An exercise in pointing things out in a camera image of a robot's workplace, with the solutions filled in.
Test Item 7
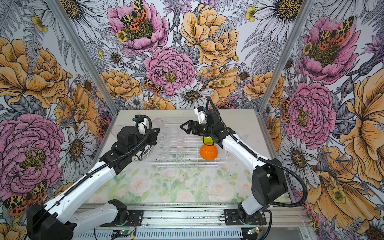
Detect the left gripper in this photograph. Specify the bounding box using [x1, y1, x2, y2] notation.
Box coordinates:
[129, 127, 160, 156]

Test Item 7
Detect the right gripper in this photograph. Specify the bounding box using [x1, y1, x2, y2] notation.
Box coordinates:
[180, 119, 214, 137]

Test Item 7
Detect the white wire dish rack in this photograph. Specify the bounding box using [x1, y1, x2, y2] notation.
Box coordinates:
[144, 118, 228, 167]

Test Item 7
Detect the clear glass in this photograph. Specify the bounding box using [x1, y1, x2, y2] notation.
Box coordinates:
[111, 125, 124, 137]
[152, 118, 165, 130]

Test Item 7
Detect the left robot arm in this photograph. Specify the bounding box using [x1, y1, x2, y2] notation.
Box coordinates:
[27, 115, 160, 240]

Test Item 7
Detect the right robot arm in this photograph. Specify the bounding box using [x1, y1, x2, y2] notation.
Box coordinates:
[180, 107, 288, 223]

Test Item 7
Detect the green plastic bowl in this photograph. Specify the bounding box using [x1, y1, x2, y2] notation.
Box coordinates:
[202, 136, 215, 146]

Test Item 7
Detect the orange plastic bowl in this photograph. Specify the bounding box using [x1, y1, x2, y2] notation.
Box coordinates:
[200, 145, 218, 161]

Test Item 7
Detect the small green circuit board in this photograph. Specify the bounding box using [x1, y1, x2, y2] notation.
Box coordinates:
[111, 230, 131, 240]

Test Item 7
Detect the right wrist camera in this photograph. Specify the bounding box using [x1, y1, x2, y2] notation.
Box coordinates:
[194, 106, 207, 124]

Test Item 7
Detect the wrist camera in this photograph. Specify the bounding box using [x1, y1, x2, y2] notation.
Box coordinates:
[194, 106, 207, 124]
[133, 115, 150, 135]

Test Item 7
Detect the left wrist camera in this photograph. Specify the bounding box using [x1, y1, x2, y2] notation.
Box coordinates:
[133, 115, 150, 135]

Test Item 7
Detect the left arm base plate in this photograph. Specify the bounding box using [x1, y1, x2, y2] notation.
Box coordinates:
[101, 210, 144, 227]

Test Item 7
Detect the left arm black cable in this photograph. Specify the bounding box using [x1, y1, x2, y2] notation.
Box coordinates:
[28, 114, 153, 223]

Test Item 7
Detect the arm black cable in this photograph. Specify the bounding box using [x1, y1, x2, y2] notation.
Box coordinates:
[206, 95, 309, 208]
[28, 114, 153, 223]

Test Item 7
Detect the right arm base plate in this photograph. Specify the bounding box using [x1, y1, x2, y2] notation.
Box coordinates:
[224, 209, 267, 226]

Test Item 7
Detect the white slotted cable duct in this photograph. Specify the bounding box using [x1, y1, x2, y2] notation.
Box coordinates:
[75, 228, 243, 240]

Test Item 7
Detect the aluminium front rail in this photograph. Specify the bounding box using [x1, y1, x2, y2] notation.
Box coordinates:
[127, 203, 310, 229]

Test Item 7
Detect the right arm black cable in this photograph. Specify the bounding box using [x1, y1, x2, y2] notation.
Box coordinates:
[206, 95, 309, 208]

